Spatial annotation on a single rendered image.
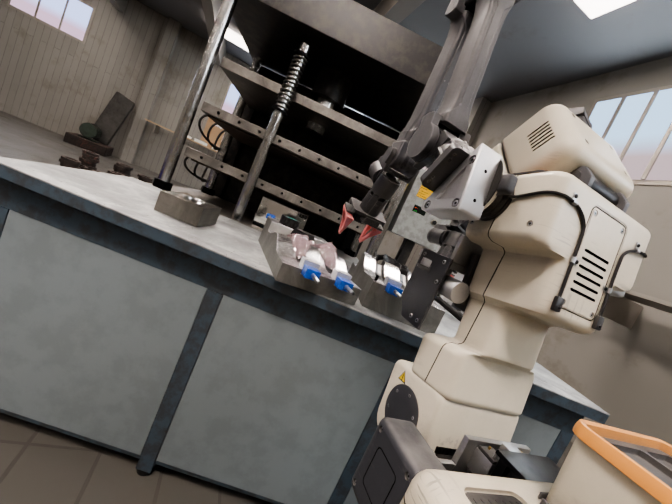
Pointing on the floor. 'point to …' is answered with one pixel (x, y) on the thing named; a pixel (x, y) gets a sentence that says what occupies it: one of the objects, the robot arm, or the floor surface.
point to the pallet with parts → (98, 162)
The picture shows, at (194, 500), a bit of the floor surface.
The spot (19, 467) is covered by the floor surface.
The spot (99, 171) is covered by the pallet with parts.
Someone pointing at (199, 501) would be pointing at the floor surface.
